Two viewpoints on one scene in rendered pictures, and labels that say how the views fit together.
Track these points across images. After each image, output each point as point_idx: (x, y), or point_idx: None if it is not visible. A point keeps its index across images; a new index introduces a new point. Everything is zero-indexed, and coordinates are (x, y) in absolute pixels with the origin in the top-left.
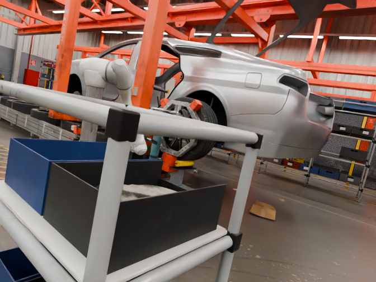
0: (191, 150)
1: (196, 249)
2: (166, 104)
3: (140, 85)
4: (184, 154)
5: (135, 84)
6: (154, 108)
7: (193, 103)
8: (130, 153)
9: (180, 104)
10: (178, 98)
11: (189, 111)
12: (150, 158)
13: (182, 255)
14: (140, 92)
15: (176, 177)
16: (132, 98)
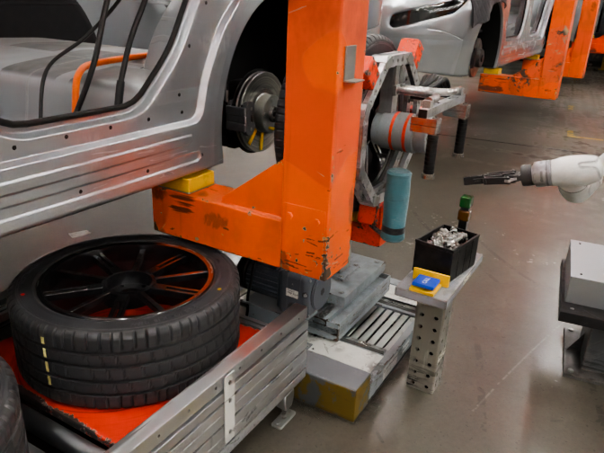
0: (388, 162)
1: (487, 282)
2: (379, 76)
3: (359, 33)
4: (380, 179)
5: (345, 33)
6: (435, 102)
7: (419, 51)
8: (475, 242)
9: (402, 62)
10: (367, 43)
11: (413, 73)
12: (403, 235)
13: (521, 291)
14: (362, 60)
15: (350, 245)
16: (342, 97)
